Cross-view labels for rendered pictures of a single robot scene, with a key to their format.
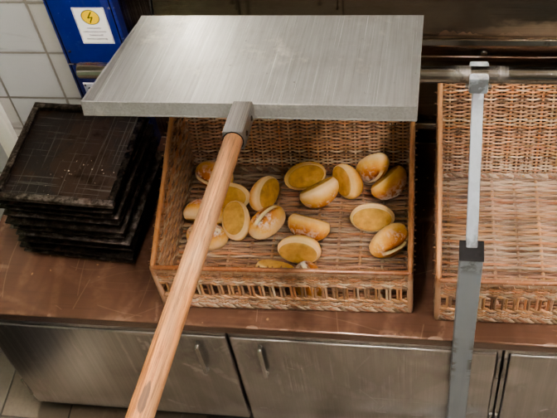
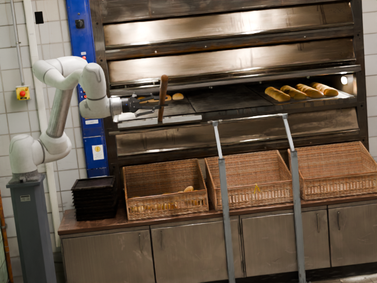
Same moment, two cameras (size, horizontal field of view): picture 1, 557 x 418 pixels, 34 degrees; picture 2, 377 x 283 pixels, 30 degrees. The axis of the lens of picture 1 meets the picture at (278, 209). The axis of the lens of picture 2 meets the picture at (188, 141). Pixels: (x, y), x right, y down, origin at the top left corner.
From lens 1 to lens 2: 3.59 m
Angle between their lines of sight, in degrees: 44
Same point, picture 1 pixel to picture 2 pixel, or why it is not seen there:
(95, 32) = (98, 155)
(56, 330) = (88, 237)
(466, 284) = (221, 171)
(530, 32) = (228, 141)
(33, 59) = (73, 172)
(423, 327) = (213, 212)
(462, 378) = (228, 224)
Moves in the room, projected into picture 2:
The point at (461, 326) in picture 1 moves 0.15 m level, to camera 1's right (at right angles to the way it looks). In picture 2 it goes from (223, 192) to (244, 188)
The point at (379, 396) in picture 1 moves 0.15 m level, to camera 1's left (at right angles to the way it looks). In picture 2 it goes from (202, 256) to (182, 261)
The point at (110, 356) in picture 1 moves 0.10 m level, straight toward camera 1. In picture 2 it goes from (106, 252) to (115, 255)
